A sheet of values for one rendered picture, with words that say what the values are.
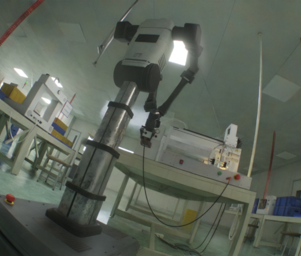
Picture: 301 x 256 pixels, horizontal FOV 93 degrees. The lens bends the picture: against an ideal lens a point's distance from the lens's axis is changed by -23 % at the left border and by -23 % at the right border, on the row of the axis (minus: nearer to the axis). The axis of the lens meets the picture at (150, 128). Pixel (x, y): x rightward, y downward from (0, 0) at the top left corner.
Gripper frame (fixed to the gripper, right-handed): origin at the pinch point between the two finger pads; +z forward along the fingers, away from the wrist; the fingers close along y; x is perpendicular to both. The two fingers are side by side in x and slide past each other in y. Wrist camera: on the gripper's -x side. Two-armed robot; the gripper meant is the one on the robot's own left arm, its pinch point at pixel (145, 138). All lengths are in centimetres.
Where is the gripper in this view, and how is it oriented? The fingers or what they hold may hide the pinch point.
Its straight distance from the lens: 134.5
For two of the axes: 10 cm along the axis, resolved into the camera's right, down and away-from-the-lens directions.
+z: -2.9, 9.4, 1.9
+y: -9.4, -3.2, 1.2
